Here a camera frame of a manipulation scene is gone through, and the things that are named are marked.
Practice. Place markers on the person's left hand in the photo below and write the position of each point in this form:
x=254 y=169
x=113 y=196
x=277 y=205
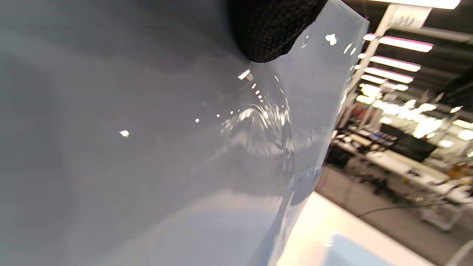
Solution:
x=273 y=26

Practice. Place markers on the ceiling light strips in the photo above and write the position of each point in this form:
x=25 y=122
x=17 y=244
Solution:
x=397 y=62

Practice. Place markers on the row of background work tables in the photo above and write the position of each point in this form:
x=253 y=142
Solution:
x=406 y=159

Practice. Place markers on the white aluminium frame post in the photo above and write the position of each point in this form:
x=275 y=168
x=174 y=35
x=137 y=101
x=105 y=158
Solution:
x=373 y=48

